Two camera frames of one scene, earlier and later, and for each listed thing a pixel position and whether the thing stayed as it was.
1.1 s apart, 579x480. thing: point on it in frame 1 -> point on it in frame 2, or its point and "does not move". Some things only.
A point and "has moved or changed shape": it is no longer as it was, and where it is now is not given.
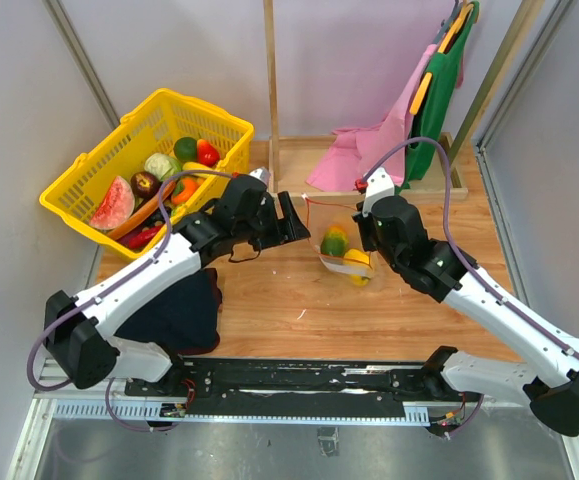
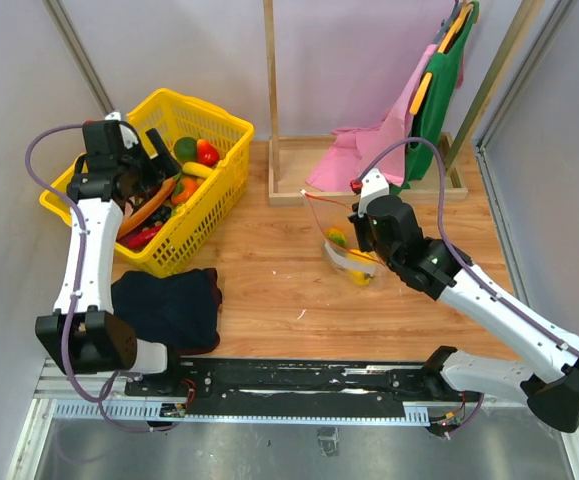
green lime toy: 186,149 does not move
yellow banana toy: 194,166 does not move
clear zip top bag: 337,234 has moved or changed shape
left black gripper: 290,228 -> 158,169
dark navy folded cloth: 185,318 does not move
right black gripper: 363,220 does not move
